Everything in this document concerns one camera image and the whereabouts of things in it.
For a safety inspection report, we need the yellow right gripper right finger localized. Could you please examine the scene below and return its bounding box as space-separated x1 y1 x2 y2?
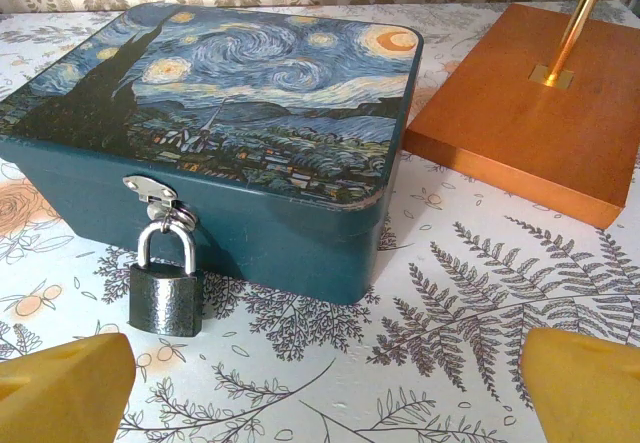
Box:
520 326 640 443

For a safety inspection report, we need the starry night print tin box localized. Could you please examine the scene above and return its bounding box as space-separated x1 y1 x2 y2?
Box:
0 2 425 307

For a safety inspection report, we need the dark grey hammered padlock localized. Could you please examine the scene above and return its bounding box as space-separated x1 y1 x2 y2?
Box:
128 218 205 338

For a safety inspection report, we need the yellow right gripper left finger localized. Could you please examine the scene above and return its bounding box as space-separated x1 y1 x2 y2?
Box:
0 332 137 443

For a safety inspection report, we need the wooden base brass wire stand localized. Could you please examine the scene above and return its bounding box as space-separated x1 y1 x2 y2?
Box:
402 0 640 229

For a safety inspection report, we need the floral fern print tablecloth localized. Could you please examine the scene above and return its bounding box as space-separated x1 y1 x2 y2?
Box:
0 0 640 443

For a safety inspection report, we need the silver metal ring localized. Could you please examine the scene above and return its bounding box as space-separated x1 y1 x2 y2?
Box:
169 201 200 232

